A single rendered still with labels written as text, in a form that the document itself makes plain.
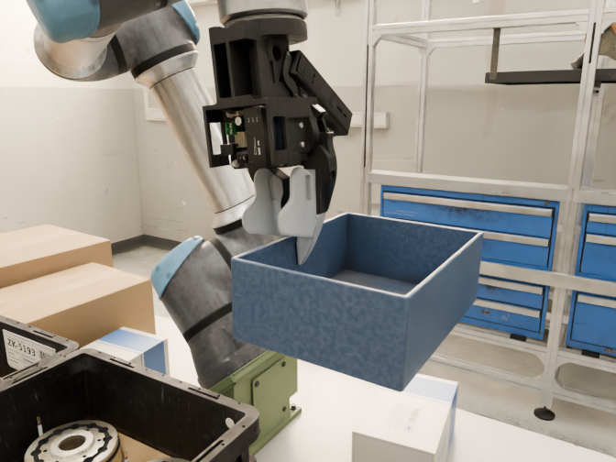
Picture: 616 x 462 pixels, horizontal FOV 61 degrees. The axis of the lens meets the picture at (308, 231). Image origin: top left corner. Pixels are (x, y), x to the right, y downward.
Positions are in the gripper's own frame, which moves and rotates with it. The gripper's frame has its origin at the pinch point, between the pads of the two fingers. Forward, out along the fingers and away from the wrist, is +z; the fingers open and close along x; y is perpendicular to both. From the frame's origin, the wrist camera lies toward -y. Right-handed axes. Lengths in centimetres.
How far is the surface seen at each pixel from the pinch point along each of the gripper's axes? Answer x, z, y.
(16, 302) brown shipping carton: -77, 18, -9
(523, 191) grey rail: -14, 20, -166
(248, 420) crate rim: -6.2, 18.2, 3.1
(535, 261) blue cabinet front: -10, 48, -169
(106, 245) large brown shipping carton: -88, 14, -39
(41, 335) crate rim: -43.5, 14.5, 4.0
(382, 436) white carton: -2.7, 32.7, -19.8
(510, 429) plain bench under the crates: 9, 43, -45
